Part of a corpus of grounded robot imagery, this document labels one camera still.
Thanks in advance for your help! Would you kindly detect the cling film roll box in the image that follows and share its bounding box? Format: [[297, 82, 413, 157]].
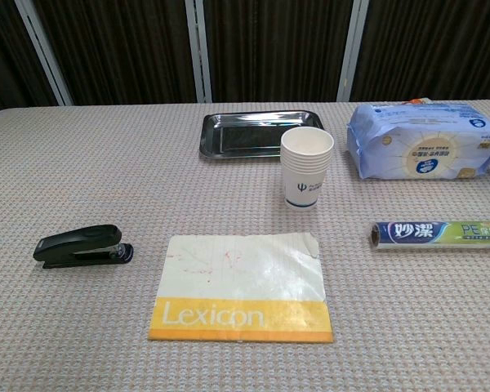
[[369, 220, 490, 249]]

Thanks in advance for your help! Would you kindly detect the stainless steel tray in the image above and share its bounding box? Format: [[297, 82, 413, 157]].
[[198, 113, 326, 158]]

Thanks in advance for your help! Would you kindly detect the black stapler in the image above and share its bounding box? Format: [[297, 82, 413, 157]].
[[33, 224, 135, 270]]

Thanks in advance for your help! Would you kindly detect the beige woven tablecloth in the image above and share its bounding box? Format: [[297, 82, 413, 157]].
[[0, 99, 490, 392]]

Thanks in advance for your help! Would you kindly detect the blue tissue pack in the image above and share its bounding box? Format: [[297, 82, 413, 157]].
[[346, 98, 490, 180]]

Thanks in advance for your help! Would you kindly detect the grey metal partition post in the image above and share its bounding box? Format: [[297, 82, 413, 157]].
[[189, 0, 213, 104], [336, 0, 371, 102], [15, 0, 74, 107]]

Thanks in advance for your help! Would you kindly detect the stack of white paper cups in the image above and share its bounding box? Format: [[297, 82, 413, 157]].
[[280, 126, 336, 209]]

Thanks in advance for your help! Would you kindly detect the white yellow Lexicon notepad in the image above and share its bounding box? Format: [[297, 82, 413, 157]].
[[148, 231, 335, 343]]

